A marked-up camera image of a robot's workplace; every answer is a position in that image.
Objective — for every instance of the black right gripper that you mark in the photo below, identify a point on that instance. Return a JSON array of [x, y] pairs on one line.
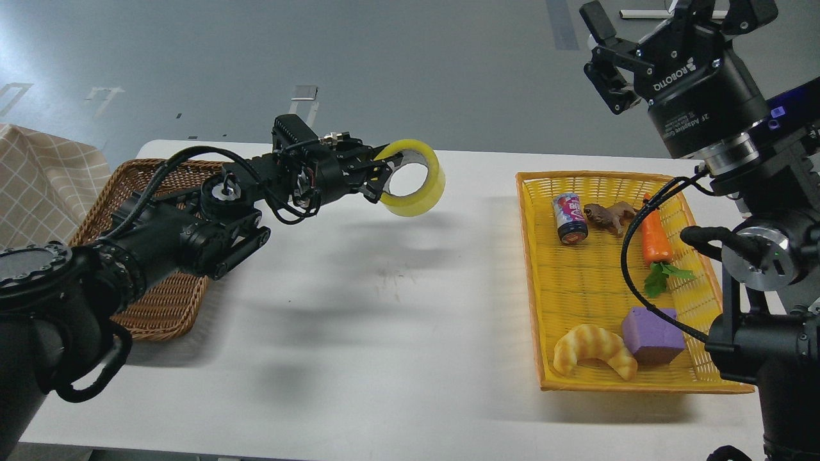
[[701, 96]]

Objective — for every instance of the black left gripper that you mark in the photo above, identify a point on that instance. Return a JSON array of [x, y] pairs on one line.
[[322, 173]]

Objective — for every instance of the yellow tape roll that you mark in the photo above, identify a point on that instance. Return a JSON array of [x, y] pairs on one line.
[[426, 192]]

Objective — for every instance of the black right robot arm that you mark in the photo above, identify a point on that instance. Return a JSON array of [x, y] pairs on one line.
[[767, 334]]

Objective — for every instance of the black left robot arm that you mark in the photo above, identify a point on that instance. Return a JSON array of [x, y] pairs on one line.
[[197, 215]]

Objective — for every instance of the white floor fixture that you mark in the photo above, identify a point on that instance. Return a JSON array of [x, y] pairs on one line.
[[627, 14]]

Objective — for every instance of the brown toy animal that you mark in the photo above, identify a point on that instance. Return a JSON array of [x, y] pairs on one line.
[[610, 218]]

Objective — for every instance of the orange toy carrot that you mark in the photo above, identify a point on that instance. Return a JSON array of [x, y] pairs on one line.
[[658, 256]]

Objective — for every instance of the small soda can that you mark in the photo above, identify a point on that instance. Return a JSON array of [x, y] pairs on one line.
[[570, 219]]

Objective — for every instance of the brown wicker basket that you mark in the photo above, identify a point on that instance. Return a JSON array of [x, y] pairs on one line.
[[170, 309]]

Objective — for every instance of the yellow plastic basket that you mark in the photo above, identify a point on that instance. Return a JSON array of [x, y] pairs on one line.
[[571, 285]]

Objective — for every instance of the toy croissant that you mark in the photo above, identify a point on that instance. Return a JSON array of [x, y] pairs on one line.
[[588, 341]]

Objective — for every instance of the purple foam block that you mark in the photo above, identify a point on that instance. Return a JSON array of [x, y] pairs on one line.
[[651, 340]]

